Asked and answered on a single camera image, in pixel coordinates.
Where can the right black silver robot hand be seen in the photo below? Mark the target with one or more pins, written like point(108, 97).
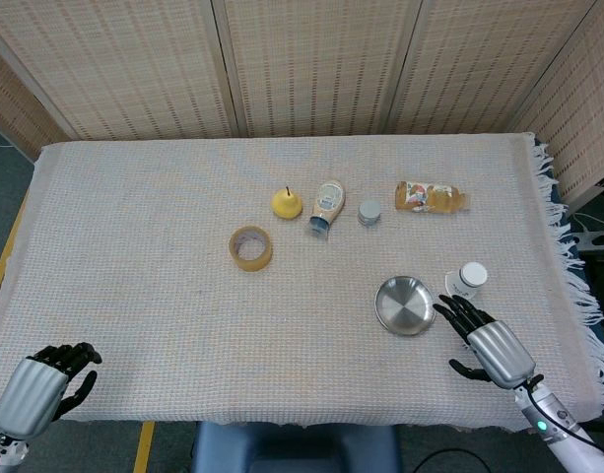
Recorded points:
point(498, 352)

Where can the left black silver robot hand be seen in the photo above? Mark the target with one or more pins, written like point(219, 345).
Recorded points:
point(28, 394)

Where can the white pill bottle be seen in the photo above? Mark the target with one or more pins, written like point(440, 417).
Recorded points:
point(471, 276)

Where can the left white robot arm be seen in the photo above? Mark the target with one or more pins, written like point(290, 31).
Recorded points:
point(3, 453)

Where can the blue padded robot base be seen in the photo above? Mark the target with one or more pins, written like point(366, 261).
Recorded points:
point(291, 448)

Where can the silver metal plate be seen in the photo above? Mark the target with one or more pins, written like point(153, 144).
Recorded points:
point(402, 305)

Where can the grey metal stand base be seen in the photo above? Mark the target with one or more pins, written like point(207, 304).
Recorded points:
point(594, 241)

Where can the amber juice bottle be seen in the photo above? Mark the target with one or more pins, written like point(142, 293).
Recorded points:
point(429, 198)

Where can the pale woven fringed tablecloth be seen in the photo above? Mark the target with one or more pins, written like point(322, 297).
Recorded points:
point(183, 320)

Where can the small jar grey lid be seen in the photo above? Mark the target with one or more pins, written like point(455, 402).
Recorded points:
point(369, 212)

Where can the beige squeeze sauce bottle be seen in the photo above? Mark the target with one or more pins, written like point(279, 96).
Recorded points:
point(327, 199)

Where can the yellow pear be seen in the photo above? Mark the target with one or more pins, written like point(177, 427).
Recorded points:
point(287, 204)

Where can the yellowish packing tape roll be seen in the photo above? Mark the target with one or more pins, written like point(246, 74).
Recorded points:
point(252, 258)

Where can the woven bamboo folding screen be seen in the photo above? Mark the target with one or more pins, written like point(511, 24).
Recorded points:
point(306, 64)

